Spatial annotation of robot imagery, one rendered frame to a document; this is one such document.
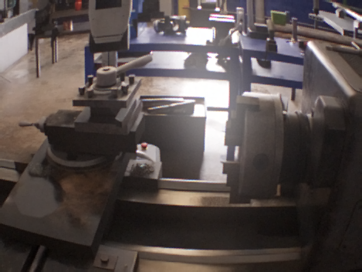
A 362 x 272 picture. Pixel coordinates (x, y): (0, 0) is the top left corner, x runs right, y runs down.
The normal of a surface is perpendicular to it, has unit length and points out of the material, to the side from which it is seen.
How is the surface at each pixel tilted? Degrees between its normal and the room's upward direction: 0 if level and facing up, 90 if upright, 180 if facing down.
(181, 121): 90
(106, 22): 90
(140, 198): 0
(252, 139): 53
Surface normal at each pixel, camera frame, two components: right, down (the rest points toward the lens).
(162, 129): -0.07, 0.47
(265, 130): -0.08, -0.29
